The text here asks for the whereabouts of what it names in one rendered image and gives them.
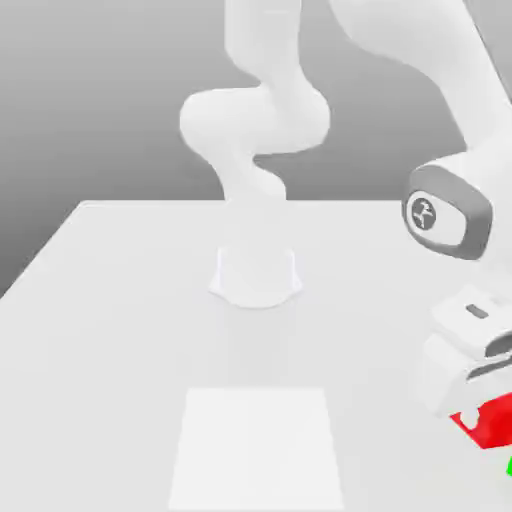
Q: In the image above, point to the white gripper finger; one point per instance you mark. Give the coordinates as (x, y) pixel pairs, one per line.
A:
(470, 418)

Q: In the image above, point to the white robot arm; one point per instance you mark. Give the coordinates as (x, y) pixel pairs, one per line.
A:
(256, 120)

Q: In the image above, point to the small green cube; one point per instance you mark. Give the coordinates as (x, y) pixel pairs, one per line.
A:
(509, 467)

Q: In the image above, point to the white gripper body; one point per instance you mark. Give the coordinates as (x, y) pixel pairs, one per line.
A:
(446, 380)

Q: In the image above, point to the small red cube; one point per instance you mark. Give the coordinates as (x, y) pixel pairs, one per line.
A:
(496, 424)

